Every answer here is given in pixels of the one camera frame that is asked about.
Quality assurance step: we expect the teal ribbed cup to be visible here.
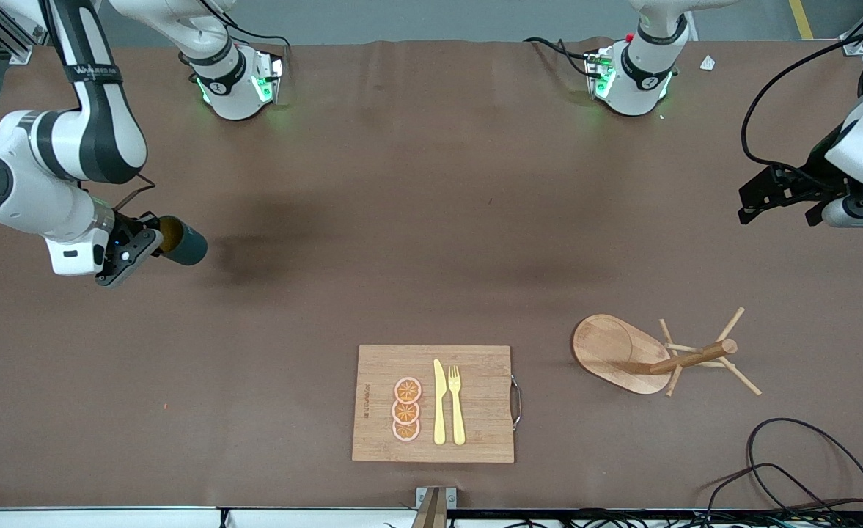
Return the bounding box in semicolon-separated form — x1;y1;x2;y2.
157;216;208;266

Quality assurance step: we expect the table cover mat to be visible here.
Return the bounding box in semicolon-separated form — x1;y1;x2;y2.
0;37;863;510

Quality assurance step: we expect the wooden mug tree stand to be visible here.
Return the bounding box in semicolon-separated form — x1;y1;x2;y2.
572;307;763;397

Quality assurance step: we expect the yellow plastic knife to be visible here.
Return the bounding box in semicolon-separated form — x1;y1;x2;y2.
433;359;447;446

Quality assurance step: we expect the bamboo cutting board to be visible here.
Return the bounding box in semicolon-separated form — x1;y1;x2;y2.
351;345;524;464

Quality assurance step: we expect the yellow plastic fork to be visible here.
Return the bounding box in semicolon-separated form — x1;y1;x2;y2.
448;365;467;447

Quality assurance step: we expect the black looped cable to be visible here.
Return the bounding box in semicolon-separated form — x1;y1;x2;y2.
746;418;863;514
706;462;863;528

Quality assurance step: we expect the black right arm base cable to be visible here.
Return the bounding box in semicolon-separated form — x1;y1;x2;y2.
197;0;290;70

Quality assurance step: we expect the black arm base cable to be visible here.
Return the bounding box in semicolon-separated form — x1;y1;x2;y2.
197;0;290;70
524;35;601;80

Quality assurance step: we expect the black left arm base cable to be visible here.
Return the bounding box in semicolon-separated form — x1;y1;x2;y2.
524;35;601;80

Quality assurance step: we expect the white table edge rail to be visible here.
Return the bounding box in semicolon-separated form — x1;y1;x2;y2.
0;506;863;528

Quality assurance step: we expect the metal edge bracket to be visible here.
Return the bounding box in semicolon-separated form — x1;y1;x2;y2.
411;486;458;528

